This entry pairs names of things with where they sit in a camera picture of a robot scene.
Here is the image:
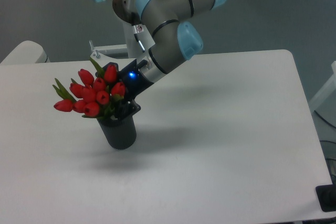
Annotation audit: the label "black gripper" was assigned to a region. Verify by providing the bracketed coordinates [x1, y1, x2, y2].
[102, 60, 154, 121]

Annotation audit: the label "white rounded chair back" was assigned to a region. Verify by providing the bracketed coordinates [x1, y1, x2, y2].
[1, 40, 50, 66]

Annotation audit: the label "white pedestal base frame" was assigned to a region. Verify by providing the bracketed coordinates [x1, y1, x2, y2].
[89, 40, 142, 60]

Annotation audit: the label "red tulip bouquet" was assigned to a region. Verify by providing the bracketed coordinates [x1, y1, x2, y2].
[53, 58, 126, 120]

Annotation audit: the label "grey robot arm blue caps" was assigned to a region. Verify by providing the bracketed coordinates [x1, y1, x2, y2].
[84, 0, 226, 120]

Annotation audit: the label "black device at table corner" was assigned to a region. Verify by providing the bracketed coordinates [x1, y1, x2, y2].
[316, 185, 335, 212]

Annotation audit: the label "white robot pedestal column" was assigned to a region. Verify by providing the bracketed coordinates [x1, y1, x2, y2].
[123, 23, 155, 58]

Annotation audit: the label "white furniture at right edge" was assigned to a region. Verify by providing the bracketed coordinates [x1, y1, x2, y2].
[308, 61, 335, 114]

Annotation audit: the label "black cable on floor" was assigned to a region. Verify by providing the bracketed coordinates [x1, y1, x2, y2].
[313, 108, 336, 127]

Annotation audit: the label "dark grey ribbed vase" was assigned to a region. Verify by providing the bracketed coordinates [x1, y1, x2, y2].
[98, 116, 137, 150]

